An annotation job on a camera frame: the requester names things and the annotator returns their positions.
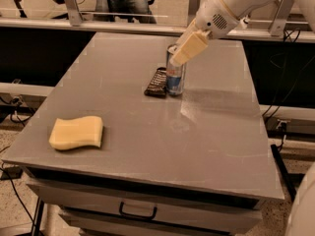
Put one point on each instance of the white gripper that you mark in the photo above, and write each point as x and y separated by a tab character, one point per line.
213	21

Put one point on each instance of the red bull can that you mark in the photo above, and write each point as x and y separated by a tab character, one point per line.
175	76

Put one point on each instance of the black rxbar chocolate wrapper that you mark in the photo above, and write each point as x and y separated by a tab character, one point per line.
157	85

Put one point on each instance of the yellow sponge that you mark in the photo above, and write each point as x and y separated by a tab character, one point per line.
76	133

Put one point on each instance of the black rod on floor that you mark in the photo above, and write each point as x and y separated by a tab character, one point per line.
286	178

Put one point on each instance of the person in jeans behind rail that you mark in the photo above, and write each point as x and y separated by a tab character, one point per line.
138	9

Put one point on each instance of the metal rail with brackets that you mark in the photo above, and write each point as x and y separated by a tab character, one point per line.
75	22

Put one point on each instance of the grey drawer with black handle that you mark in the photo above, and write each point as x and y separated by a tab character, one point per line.
100	211

